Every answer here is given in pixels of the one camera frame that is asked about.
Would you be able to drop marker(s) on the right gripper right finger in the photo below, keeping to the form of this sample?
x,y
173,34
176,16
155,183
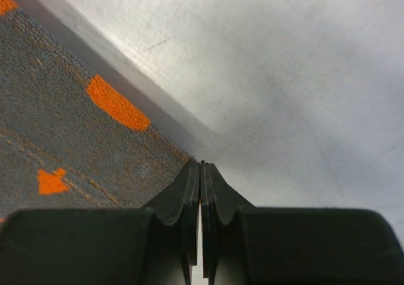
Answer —
x,y
246,244

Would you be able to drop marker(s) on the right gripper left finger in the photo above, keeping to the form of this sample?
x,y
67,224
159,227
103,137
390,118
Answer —
x,y
154,244

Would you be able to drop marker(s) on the grey orange-edged towel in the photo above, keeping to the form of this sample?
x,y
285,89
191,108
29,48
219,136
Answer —
x,y
68,139

